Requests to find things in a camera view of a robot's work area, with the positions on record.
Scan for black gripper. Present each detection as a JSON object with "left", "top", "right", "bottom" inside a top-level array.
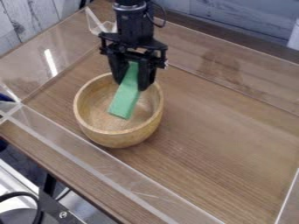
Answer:
[{"left": 98, "top": 3, "right": 168, "bottom": 91}]

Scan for green rectangular block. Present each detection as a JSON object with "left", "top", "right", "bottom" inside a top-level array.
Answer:
[{"left": 107, "top": 62, "right": 140, "bottom": 120}]

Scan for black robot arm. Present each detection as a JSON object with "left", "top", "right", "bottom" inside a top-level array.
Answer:
[{"left": 98, "top": 0, "right": 168, "bottom": 91}]

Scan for brown wooden bowl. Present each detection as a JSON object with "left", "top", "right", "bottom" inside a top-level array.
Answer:
[{"left": 72, "top": 73, "right": 164, "bottom": 149}]

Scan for clear acrylic tray walls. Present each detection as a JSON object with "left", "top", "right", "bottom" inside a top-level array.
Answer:
[{"left": 0, "top": 13, "right": 299, "bottom": 224}]

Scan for blue object at edge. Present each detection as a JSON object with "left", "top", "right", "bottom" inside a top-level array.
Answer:
[{"left": 0, "top": 93, "right": 15, "bottom": 102}]

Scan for clear acrylic corner bracket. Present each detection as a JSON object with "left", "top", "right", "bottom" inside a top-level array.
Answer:
[{"left": 84, "top": 7, "right": 118, "bottom": 36}]

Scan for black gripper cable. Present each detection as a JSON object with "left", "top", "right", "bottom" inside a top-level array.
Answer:
[{"left": 146, "top": 0, "right": 168, "bottom": 30}]

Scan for black cable loop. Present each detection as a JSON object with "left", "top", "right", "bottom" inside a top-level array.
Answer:
[{"left": 0, "top": 191, "right": 44, "bottom": 224}]

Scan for black metal table frame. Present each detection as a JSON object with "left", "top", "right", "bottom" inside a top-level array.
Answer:
[{"left": 38, "top": 174, "right": 87, "bottom": 224}]

